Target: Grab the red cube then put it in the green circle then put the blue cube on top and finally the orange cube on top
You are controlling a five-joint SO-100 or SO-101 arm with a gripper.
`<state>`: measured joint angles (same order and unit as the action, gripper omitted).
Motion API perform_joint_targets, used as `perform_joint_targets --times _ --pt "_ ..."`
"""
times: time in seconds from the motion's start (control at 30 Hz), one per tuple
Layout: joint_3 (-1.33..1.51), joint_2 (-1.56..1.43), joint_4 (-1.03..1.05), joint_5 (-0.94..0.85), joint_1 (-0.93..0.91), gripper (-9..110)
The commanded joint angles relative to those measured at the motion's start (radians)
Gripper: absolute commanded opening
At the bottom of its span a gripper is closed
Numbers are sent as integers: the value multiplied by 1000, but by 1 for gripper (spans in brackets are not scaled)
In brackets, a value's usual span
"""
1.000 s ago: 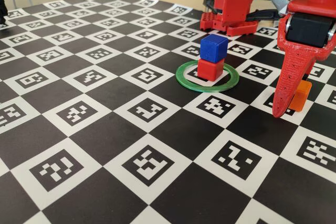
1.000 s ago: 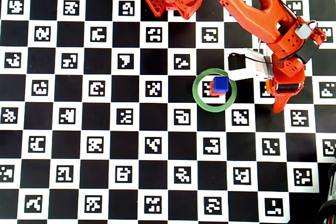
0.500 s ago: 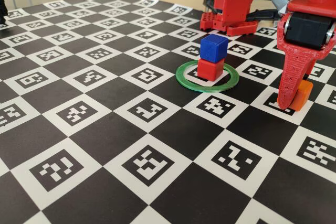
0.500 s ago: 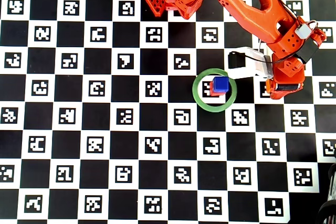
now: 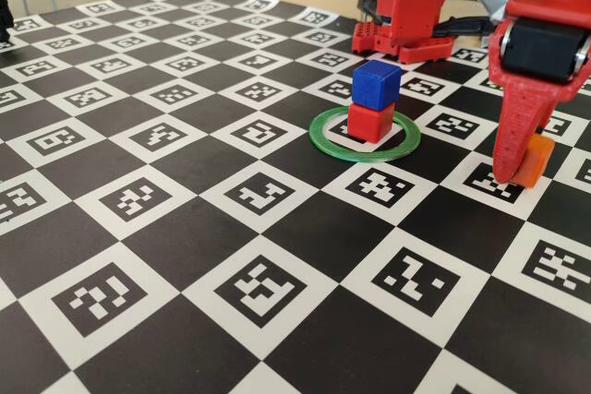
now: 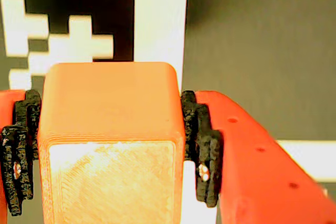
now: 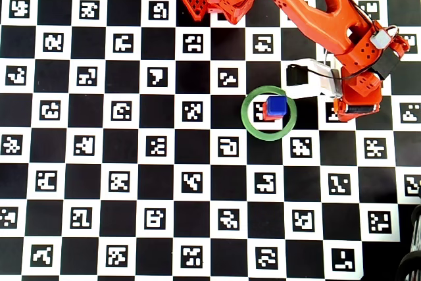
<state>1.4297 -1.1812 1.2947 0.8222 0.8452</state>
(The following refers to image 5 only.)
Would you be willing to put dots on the red cube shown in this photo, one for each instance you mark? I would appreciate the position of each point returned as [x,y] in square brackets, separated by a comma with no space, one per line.
[369,124]

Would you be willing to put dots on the red robot arm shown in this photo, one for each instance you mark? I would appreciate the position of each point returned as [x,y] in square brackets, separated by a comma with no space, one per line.
[415,6]

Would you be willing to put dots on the orange cube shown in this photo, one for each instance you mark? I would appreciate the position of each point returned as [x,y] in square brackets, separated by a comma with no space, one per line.
[538,161]

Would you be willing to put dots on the checkerboard marker mat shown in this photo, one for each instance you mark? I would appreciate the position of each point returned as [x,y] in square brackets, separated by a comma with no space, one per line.
[184,237]

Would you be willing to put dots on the blue cube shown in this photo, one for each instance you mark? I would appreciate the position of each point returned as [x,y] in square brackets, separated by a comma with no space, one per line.
[375,85]

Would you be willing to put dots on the black stand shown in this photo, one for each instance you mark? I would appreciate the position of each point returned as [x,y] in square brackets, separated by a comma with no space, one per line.
[4,15]

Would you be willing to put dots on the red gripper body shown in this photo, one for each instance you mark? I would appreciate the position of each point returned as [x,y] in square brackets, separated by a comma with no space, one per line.
[541,52]

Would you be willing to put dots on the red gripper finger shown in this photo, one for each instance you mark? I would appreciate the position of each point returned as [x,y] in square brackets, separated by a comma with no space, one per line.
[512,145]

